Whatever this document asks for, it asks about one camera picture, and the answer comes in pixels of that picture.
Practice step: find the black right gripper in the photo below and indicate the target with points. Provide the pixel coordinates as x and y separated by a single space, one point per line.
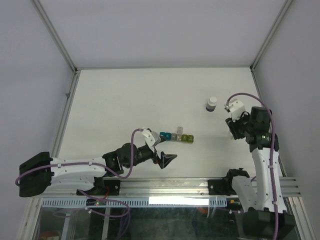
232 126

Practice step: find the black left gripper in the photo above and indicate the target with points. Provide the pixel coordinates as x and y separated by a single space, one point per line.
164 158

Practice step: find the weekly pill organizer strip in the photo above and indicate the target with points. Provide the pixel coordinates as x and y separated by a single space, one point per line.
178 136

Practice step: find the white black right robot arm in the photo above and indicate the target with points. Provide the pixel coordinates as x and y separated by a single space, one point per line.
265 214

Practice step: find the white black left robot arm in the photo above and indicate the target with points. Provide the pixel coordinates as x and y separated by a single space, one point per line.
43 174

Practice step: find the aluminium mounting rail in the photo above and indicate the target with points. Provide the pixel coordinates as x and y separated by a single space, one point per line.
168 187

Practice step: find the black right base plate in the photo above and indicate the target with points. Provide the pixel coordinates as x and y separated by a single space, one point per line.
224 187

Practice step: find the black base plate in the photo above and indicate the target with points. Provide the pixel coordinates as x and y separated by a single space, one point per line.
101 187
224 187

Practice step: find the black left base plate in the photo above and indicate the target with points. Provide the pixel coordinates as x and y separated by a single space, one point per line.
101 187

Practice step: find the grey slotted cable duct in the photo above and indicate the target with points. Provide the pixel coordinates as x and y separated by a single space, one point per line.
142 202

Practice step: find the aluminium frame post right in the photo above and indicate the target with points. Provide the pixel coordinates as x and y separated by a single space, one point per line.
272 31

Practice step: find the aluminium frame post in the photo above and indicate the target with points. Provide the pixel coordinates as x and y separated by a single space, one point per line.
54 34
272 31

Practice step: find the aluminium frame post left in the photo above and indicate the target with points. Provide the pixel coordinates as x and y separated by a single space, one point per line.
54 34

